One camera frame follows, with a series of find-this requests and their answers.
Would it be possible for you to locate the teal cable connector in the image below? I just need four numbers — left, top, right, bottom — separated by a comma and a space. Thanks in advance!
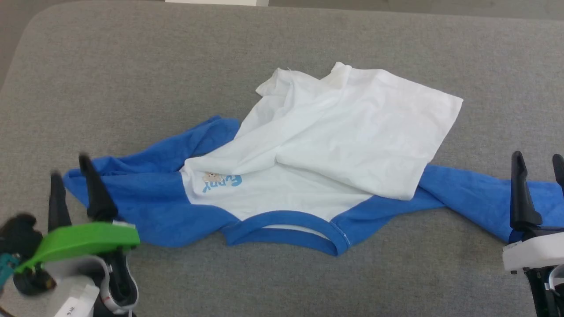
0, 253, 21, 289

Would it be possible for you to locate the white and blue long-sleeve shirt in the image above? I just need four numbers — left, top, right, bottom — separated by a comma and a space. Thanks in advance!
63, 62, 564, 257

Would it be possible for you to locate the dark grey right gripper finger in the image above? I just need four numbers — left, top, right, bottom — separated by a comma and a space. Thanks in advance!
510, 151, 543, 229
552, 154, 564, 194

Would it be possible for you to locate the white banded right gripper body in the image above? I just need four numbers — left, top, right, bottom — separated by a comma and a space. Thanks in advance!
502, 225, 564, 270

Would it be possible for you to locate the grey fabric sofa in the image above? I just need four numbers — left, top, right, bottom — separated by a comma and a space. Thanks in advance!
0, 0, 564, 317

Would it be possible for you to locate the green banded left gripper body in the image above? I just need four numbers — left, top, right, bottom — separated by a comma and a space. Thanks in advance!
0, 214, 141, 295

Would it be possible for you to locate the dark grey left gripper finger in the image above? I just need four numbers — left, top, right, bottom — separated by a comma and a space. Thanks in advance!
48, 173, 72, 232
78, 154, 119, 222

